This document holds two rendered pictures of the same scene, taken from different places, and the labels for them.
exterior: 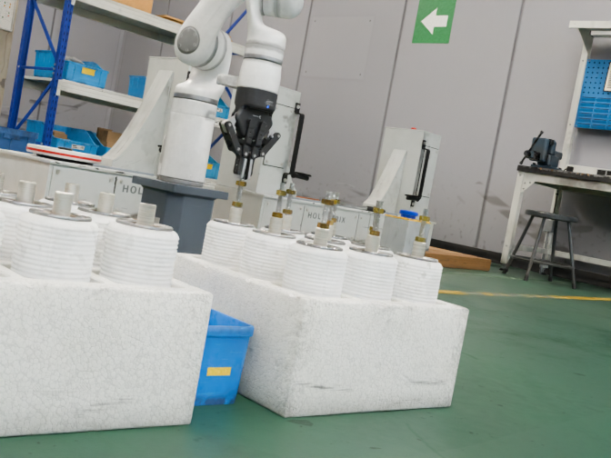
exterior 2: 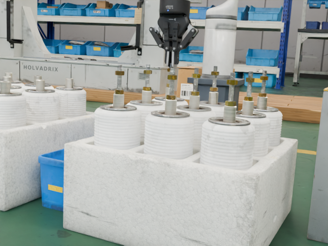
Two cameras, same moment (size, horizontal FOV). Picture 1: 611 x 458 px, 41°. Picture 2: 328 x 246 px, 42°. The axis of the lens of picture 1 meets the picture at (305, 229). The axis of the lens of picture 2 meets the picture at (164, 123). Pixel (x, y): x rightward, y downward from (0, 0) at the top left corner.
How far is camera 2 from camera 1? 1.35 m
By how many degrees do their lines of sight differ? 67
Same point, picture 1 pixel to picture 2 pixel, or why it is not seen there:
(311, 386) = (79, 211)
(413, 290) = (203, 151)
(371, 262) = (147, 121)
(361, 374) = (123, 214)
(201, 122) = (213, 32)
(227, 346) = (57, 173)
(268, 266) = not seen: hidden behind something
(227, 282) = not seen: hidden behind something
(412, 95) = not seen: outside the picture
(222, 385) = (59, 198)
